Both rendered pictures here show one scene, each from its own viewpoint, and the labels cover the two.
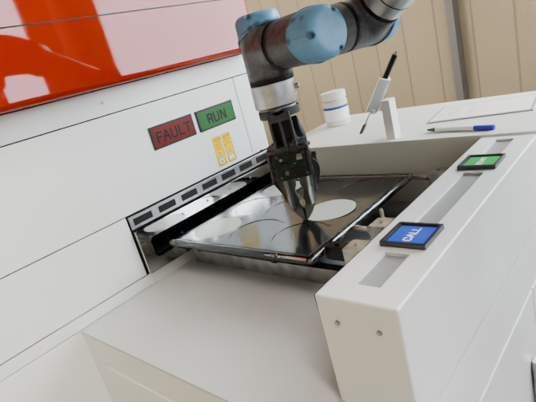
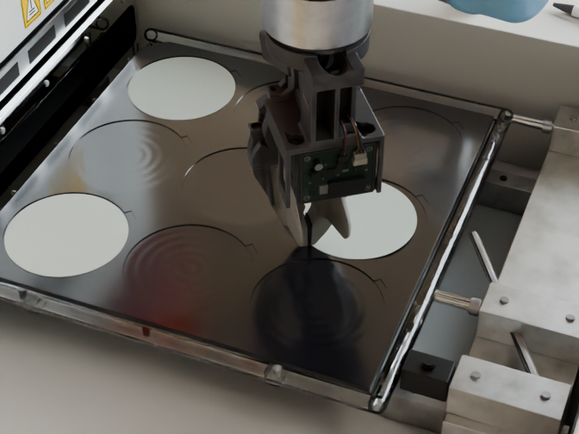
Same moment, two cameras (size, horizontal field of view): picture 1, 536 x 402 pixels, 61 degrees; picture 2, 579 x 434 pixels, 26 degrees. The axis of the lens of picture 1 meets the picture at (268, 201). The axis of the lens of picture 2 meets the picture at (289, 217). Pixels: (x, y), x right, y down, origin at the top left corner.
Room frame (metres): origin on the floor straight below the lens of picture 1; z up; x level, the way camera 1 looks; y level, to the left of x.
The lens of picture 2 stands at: (0.12, 0.25, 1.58)
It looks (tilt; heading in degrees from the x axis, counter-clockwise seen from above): 42 degrees down; 336
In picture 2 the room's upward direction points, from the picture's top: straight up
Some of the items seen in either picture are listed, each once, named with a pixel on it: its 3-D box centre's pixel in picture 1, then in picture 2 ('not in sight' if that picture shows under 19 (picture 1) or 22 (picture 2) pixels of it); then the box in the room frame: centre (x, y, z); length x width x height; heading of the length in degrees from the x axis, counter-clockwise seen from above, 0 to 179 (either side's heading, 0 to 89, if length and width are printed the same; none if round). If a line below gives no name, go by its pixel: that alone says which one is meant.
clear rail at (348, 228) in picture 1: (368, 212); (449, 242); (0.75, -0.17, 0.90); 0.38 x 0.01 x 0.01; 135
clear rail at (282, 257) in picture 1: (230, 250); (149, 336); (0.75, 0.09, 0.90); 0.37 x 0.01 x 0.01; 45
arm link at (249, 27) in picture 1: (265, 48); not in sight; (0.77, -0.06, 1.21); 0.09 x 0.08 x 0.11; 32
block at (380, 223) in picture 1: (396, 230); (534, 321); (0.65, -0.18, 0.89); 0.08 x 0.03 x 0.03; 45
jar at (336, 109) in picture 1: (335, 108); not in sight; (1.29, -0.26, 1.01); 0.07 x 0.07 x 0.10
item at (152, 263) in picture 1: (218, 209); (17, 143); (1.02, 0.12, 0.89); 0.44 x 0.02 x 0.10; 135
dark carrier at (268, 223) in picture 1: (289, 208); (242, 187); (0.88, -0.04, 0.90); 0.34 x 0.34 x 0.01; 45
